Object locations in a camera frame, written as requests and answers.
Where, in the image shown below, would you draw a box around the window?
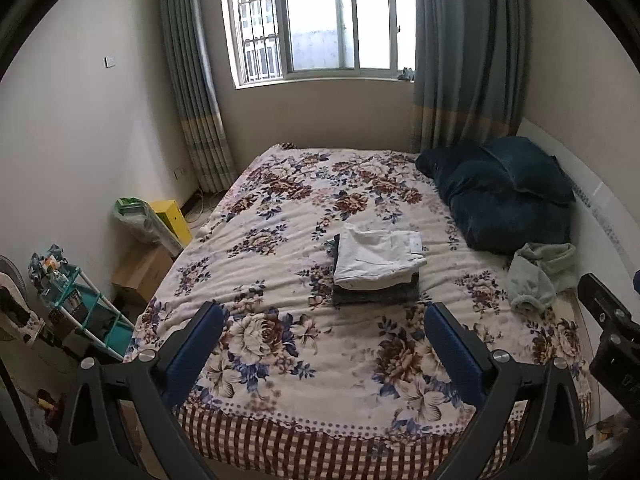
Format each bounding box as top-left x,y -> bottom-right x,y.
220,0 -> 418,90

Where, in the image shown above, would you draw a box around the grey blue striped curtain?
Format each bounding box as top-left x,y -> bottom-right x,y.
157,0 -> 238,194
410,0 -> 529,157

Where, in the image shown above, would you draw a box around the dark teal pillow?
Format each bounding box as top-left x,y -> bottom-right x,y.
482,136 -> 577,206

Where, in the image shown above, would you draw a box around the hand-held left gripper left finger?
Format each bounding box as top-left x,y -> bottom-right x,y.
56,301 -> 226,480

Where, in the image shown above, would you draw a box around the white headboard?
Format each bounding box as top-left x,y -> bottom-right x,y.
515,119 -> 640,281

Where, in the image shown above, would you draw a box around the teal shelf rack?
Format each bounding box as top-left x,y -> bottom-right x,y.
29,244 -> 136,362

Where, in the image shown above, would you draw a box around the dark grey folded pants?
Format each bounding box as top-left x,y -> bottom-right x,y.
327,234 -> 422,307

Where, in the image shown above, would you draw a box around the yellow box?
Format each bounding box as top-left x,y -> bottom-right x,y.
150,199 -> 193,247

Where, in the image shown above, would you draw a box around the white pants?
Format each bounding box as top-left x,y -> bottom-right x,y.
333,228 -> 429,291

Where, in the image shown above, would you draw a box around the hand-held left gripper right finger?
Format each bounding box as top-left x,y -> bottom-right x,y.
424,301 -> 593,480

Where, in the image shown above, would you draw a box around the pale green garment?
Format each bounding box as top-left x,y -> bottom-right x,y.
507,242 -> 579,317

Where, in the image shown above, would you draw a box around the floral bed blanket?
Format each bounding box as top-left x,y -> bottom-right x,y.
122,142 -> 594,461

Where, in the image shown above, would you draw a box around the cardboard box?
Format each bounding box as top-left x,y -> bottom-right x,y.
111,244 -> 175,303

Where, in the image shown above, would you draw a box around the green and clear plastic bag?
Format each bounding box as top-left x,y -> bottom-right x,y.
112,197 -> 183,257

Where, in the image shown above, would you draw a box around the dark blue quilt pile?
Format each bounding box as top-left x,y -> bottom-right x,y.
415,142 -> 574,256

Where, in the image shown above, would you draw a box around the red checked bed sheet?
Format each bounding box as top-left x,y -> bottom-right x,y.
174,400 -> 528,480

